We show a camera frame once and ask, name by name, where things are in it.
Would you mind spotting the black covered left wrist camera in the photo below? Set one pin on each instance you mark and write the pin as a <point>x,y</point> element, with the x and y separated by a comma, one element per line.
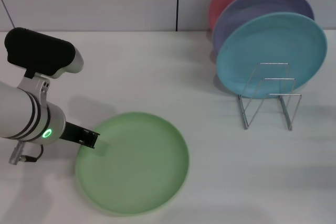
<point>39,51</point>

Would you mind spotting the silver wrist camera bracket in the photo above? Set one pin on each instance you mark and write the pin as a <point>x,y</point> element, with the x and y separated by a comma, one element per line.
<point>34,85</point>

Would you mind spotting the purple round plate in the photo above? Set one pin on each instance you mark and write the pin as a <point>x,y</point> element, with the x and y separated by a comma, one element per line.
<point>262,3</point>

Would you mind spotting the green round plate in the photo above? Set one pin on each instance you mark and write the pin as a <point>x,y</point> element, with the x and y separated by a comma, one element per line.
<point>136,161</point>

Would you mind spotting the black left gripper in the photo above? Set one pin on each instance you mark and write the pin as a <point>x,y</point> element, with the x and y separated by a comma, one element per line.
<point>73,132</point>

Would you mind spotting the teal round plate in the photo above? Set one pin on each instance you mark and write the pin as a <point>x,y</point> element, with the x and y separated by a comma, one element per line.
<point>262,45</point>

